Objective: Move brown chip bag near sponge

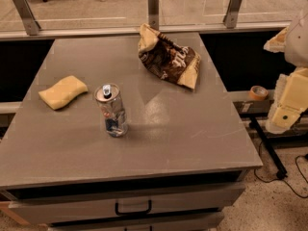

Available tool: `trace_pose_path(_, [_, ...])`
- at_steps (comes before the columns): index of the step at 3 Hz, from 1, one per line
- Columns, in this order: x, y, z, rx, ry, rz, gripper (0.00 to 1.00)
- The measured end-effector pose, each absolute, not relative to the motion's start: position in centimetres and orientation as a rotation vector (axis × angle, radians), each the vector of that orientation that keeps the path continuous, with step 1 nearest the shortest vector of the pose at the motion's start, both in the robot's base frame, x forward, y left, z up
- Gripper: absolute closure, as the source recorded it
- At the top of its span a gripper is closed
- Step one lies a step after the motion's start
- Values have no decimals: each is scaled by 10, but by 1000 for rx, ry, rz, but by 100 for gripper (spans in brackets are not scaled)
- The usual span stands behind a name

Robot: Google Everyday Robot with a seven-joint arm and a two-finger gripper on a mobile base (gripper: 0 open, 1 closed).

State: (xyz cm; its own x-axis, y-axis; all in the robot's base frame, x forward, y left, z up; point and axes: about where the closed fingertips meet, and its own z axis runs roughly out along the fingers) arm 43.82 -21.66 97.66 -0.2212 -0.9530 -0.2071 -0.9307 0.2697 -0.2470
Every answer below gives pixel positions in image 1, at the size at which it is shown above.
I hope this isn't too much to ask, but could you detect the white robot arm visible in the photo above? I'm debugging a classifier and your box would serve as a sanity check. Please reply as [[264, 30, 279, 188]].
[[264, 7, 308, 134]]

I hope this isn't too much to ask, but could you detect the black metal stand leg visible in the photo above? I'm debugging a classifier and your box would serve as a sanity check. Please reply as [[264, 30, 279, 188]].
[[249, 116, 287, 180]]

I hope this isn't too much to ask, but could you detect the upper grey drawer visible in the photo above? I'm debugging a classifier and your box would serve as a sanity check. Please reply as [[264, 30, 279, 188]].
[[9, 182, 244, 224]]

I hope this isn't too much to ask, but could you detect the middle metal bracket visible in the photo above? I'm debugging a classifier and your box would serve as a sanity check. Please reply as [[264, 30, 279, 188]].
[[148, 0, 159, 30]]

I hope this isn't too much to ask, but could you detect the silver drink can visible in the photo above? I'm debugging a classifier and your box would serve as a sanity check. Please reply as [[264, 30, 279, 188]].
[[94, 83, 128, 138]]

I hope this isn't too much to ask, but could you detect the yellow sponge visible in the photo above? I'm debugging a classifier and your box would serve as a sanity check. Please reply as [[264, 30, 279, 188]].
[[38, 76, 88, 110]]

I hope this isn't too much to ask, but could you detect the right metal bracket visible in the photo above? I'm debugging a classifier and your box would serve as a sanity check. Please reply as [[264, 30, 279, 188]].
[[223, 0, 243, 29]]

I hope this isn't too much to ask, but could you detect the grey drawer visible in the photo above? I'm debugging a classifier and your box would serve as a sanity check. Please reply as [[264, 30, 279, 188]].
[[9, 182, 244, 224], [48, 212, 224, 231]]

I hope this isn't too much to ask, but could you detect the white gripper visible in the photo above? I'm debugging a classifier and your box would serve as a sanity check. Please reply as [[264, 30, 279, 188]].
[[264, 27, 308, 134]]

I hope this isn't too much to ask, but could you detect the left metal bracket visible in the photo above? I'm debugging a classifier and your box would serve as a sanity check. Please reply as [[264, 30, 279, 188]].
[[13, 0, 40, 36]]

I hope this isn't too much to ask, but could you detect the metal bracket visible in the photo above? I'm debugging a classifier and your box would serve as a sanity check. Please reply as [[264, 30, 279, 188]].
[[223, 0, 243, 29], [13, 0, 40, 36], [148, 0, 159, 30]]

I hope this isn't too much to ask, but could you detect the roll of tan tape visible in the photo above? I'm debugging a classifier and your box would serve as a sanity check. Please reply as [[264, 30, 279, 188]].
[[249, 86, 269, 101]]

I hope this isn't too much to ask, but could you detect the lower grey drawer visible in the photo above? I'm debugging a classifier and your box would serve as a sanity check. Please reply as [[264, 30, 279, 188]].
[[48, 212, 224, 231]]

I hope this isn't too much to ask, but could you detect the black floor cable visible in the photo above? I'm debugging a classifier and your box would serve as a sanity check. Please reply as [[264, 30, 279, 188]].
[[253, 140, 308, 200]]

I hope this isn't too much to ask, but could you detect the brown chip bag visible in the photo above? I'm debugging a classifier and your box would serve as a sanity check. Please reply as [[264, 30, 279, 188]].
[[139, 23, 201, 90]]

